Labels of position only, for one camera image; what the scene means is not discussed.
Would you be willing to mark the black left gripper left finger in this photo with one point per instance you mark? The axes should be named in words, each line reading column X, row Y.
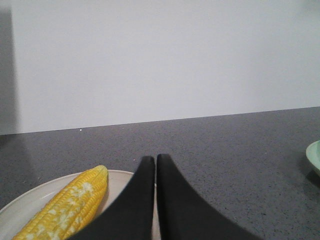
column 130, row 216

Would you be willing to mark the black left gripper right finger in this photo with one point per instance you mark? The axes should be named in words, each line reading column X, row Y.
column 184, row 215

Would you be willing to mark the pale yellow corn cob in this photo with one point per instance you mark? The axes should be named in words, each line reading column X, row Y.
column 70, row 210

